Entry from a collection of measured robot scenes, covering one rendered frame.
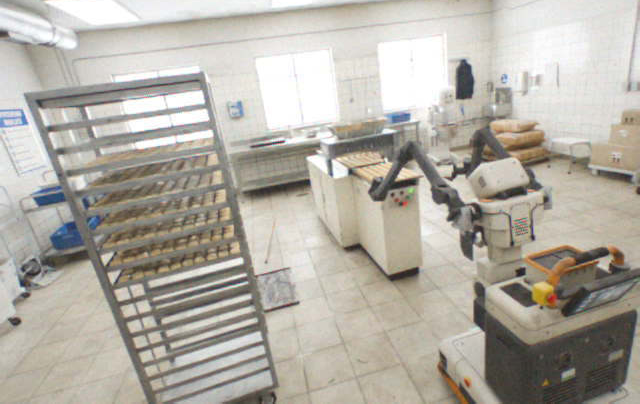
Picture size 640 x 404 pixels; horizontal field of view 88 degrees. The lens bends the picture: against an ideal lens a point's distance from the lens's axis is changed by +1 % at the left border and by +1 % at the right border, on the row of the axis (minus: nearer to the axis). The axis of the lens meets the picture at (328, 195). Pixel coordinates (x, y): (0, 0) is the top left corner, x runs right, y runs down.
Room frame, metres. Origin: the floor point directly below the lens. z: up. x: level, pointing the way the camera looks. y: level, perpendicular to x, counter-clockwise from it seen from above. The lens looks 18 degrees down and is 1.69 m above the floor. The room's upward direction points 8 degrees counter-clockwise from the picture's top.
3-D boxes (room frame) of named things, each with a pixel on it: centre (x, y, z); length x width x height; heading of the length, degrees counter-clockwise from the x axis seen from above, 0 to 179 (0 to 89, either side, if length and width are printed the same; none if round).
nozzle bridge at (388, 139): (3.36, -0.38, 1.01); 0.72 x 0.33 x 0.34; 103
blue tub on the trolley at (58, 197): (4.11, 3.38, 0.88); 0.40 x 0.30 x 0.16; 104
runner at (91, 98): (1.44, 0.75, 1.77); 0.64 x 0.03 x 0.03; 105
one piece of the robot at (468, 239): (1.53, -0.79, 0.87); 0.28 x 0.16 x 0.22; 102
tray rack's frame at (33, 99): (1.63, 0.80, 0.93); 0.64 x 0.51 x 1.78; 105
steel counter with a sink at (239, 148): (6.07, -0.10, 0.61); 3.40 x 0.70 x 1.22; 100
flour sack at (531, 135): (5.46, -3.34, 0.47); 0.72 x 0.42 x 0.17; 106
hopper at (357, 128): (3.36, -0.38, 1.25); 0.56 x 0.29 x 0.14; 103
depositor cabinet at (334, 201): (3.83, -0.28, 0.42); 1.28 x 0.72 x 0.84; 13
